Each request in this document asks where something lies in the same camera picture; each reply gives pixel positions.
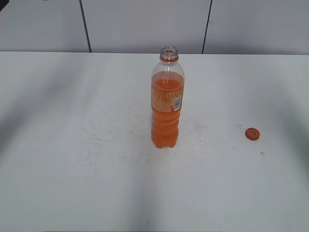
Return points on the orange soda plastic bottle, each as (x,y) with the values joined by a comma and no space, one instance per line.
(167,87)

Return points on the orange bottle cap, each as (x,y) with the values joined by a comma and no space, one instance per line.
(252,134)

